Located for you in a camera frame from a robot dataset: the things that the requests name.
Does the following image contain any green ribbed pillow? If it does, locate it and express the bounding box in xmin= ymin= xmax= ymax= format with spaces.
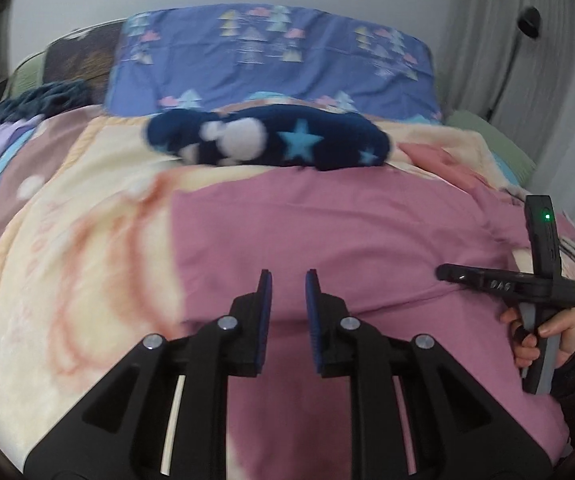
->
xmin=445 ymin=110 xmax=538 ymax=187
xmin=6 ymin=52 xmax=49 ymax=102

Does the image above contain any teal fringed scarf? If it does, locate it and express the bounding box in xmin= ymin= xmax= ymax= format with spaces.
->
xmin=0 ymin=80 xmax=106 ymax=125

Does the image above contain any pastel colour block bed sheet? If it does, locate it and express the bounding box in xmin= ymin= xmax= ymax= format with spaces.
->
xmin=0 ymin=110 xmax=108 ymax=281

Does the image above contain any salmon pink folded cloth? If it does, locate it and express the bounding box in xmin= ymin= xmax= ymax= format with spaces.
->
xmin=400 ymin=141 xmax=494 ymax=197

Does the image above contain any mauve pink garment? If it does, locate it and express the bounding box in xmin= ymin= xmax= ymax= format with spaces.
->
xmin=170 ymin=160 xmax=575 ymax=466

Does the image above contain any dark patterned pillow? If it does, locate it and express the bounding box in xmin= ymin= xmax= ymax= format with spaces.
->
xmin=42 ymin=19 xmax=126 ymax=106

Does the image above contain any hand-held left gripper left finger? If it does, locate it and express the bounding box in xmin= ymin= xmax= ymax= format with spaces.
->
xmin=22 ymin=269 xmax=274 ymax=480

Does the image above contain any blue tree print pillow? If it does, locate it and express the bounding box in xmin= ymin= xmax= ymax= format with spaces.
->
xmin=104 ymin=4 xmax=443 ymax=123

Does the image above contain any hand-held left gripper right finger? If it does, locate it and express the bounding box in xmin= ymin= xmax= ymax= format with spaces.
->
xmin=305 ymin=268 xmax=554 ymax=480

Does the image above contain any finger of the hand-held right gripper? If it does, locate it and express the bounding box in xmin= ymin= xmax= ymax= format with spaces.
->
xmin=435 ymin=263 xmax=484 ymax=286

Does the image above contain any white curtain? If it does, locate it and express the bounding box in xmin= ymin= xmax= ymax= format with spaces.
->
xmin=437 ymin=0 xmax=575 ymax=241

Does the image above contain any cream printed blanket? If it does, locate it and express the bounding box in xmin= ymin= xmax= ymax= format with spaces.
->
xmin=0 ymin=105 xmax=575 ymax=471

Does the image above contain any person's right hand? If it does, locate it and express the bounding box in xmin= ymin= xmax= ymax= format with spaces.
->
xmin=500 ymin=306 xmax=575 ymax=372

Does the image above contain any navy star print fleece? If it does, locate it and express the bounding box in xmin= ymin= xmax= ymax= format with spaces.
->
xmin=142 ymin=105 xmax=395 ymax=173

